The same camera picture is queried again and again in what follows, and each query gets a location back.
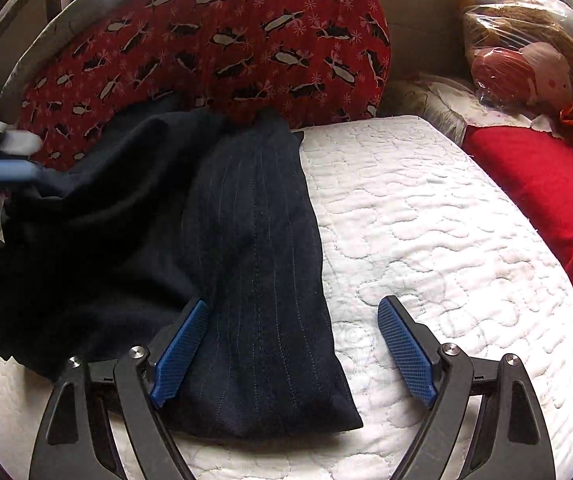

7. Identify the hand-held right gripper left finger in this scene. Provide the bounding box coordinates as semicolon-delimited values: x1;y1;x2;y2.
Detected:
29;297;210;480

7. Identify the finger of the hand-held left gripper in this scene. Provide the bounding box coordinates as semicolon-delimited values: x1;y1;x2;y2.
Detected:
0;119;43;155
0;159;42;184

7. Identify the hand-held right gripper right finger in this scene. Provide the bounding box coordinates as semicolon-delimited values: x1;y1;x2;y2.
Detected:
377;296;557;480

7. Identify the navy pinstriped zip jacket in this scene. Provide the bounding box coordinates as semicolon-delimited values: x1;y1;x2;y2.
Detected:
0;107;364;441

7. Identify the grey pillow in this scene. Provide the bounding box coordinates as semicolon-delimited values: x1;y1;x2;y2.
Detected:
0;0;87;116

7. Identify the white quilted mattress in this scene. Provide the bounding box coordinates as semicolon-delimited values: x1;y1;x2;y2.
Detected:
0;115;573;480

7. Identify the red cushion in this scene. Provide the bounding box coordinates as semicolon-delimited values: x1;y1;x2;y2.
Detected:
461;120;573;356

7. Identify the beige patterned pillow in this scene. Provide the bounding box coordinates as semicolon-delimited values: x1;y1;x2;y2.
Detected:
391;72;532;148

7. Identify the red printed quilt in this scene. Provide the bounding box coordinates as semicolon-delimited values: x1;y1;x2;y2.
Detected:
16;0;392;171

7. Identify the doll in plastic bag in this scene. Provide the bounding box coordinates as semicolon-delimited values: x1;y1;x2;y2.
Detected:
459;0;573;111

